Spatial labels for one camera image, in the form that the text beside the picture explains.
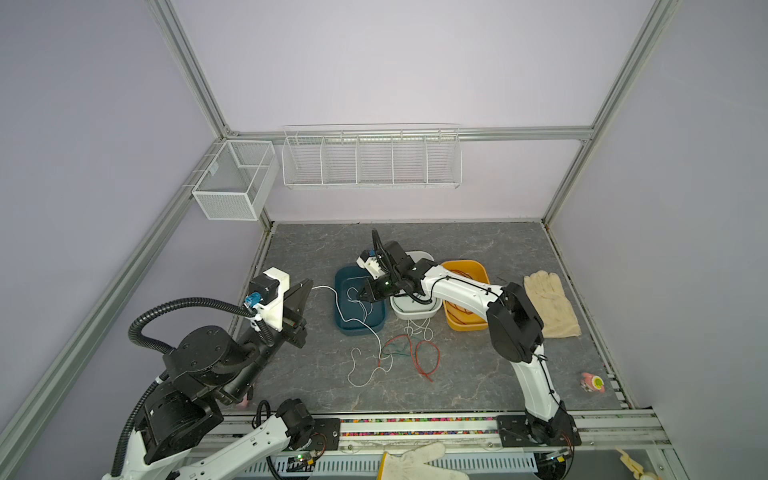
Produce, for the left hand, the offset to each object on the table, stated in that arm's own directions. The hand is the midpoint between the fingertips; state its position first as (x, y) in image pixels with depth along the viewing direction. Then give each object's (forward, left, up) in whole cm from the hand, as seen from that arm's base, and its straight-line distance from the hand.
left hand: (309, 287), depth 53 cm
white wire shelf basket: (+58, -11, -12) cm, 60 cm away
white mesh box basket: (+58, +36, -19) cm, 71 cm away
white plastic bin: (+17, -20, -41) cm, 49 cm away
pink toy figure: (-11, -66, -37) cm, 76 cm away
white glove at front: (-25, -18, -41) cm, 51 cm away
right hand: (+15, -5, -32) cm, 35 cm away
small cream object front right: (-29, -69, -40) cm, 85 cm away
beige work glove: (+13, -68, -42) cm, 81 cm away
